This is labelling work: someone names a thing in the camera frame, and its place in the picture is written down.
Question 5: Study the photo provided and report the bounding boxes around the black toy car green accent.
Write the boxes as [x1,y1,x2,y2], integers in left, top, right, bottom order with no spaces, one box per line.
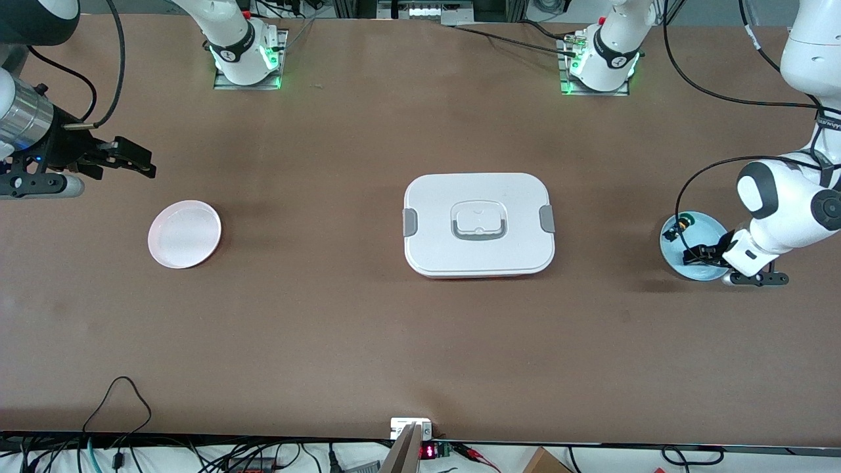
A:
[662,213,696,242]

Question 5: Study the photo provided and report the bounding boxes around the pink round plate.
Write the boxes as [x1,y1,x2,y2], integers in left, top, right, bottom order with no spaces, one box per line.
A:
[148,200,222,269]

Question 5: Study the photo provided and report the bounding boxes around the black looped cable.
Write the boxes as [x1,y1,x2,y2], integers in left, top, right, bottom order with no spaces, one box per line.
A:
[81,376,153,454]

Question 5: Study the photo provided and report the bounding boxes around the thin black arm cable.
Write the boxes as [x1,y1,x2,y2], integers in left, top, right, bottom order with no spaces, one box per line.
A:
[26,46,98,122]

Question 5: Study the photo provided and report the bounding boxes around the white power strip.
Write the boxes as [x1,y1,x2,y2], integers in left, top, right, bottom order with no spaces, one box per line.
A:
[376,0,475,20]

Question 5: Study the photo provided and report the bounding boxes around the black oval cable loop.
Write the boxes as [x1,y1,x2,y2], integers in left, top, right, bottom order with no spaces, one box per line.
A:
[660,445,725,467]

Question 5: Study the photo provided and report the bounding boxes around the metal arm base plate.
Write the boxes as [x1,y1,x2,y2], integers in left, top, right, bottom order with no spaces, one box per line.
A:
[213,28,290,91]
[558,34,631,97]

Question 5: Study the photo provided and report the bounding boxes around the aluminium bar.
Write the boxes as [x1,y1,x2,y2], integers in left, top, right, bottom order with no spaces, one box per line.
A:
[378,423,422,473]

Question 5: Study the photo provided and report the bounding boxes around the brown cardboard box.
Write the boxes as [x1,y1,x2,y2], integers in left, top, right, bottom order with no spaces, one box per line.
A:
[521,447,574,473]

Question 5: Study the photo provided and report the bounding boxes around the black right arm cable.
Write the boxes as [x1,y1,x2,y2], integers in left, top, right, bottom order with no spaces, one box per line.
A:
[62,0,125,130]

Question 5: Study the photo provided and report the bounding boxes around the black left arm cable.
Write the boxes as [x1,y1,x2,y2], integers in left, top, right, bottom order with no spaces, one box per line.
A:
[662,0,830,227]

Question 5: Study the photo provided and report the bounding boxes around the black base power cable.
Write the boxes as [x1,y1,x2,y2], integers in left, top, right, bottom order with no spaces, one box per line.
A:
[442,20,580,60]

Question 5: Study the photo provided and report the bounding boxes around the light blue round plate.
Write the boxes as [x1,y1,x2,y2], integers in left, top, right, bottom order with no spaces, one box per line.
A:
[660,211,733,282]

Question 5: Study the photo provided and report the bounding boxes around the small white box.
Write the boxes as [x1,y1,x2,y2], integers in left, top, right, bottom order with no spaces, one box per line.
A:
[390,418,433,441]

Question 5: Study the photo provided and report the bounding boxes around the white lidded lunch box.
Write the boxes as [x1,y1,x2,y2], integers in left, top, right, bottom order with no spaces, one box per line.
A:
[402,173,557,279]

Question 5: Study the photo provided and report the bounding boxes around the red clip leads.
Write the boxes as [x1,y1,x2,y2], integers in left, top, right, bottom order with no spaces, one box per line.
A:
[452,443,501,472]

